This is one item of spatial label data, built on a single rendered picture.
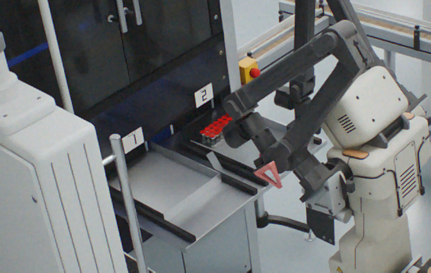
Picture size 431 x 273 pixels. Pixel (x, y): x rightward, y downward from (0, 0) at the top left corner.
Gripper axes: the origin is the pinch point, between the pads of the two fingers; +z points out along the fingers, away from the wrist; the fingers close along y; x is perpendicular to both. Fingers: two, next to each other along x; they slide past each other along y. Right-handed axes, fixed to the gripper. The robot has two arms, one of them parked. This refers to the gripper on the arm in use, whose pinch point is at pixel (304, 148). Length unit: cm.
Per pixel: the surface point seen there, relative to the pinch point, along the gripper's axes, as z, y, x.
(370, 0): 94, 156, -270
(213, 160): -1.1, 19.6, 24.0
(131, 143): -11, 39, 42
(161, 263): 45, 38, 39
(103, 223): -39, -15, 94
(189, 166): 1.9, 27.3, 28.4
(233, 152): 2.2, 20.6, 13.7
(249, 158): 2.0, 13.5, 13.1
